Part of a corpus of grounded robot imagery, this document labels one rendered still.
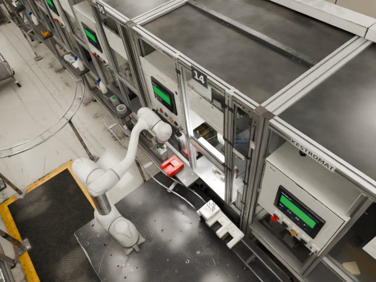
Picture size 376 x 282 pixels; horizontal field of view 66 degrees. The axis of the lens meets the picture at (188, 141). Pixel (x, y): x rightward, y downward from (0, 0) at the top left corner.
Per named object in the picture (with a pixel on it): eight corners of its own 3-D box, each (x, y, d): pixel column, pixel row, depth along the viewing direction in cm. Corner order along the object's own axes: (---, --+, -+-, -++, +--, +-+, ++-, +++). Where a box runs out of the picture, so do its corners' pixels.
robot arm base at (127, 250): (129, 259, 224) (127, 257, 219) (115, 238, 235) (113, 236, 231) (148, 244, 230) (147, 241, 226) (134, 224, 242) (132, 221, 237)
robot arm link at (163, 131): (173, 135, 214) (160, 123, 216) (177, 128, 200) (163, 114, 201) (163, 145, 210) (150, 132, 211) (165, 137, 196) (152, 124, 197)
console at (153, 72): (149, 107, 228) (136, 57, 192) (178, 89, 238) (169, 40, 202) (182, 136, 206) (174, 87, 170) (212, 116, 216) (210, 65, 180)
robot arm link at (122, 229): (128, 251, 222) (120, 241, 205) (112, 237, 230) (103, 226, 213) (142, 235, 229) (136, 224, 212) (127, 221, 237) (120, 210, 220)
